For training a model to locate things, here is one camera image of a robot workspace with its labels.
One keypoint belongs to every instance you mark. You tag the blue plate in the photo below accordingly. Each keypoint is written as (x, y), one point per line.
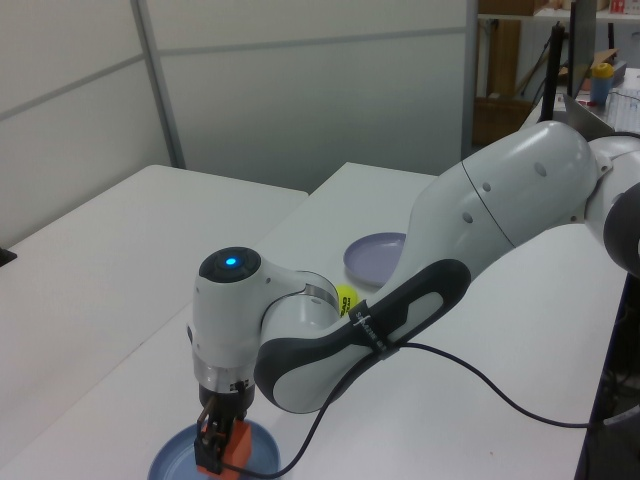
(175, 460)

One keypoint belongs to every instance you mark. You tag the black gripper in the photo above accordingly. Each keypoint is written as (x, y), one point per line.
(225, 392)

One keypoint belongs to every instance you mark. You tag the cup with yellow lid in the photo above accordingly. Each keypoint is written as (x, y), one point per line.
(601, 85)

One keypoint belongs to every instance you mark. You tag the purple plate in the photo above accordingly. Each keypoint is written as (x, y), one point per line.
(370, 260)

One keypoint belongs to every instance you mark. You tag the brown wooden board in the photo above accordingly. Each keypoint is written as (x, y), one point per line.
(504, 57)

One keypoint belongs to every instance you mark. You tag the brown cardboard box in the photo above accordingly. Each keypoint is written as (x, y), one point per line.
(500, 122)

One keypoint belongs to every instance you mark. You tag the yellow tennis ball black print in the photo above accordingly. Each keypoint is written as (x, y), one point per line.
(346, 297)

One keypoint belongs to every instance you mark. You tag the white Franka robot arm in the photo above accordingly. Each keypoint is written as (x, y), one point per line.
(500, 200)

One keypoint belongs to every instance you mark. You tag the orange foam cube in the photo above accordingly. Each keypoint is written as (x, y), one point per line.
(240, 445)

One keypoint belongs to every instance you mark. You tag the thin black pole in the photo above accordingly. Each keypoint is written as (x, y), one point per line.
(552, 75)

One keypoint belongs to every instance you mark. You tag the grey metal sheet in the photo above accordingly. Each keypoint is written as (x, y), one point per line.
(587, 117)

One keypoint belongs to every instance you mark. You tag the dark flat monitor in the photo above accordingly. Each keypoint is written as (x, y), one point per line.
(582, 45)

